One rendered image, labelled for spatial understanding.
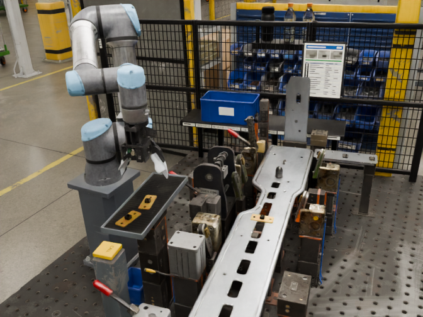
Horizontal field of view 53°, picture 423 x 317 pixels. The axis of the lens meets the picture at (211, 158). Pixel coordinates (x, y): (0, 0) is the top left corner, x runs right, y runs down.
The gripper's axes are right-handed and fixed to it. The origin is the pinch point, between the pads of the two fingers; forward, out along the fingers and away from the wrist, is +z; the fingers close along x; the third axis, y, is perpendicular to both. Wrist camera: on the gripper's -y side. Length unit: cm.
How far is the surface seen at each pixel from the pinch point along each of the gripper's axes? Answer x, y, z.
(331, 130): 64, -102, 23
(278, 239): 42, -8, 26
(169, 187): 4.0, -10.2, 9.7
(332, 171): 62, -55, 23
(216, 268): 24.5, 10.2, 25.5
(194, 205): 12.6, -10.4, 16.3
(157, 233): 3.0, 2.7, 20.0
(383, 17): 102, -226, -15
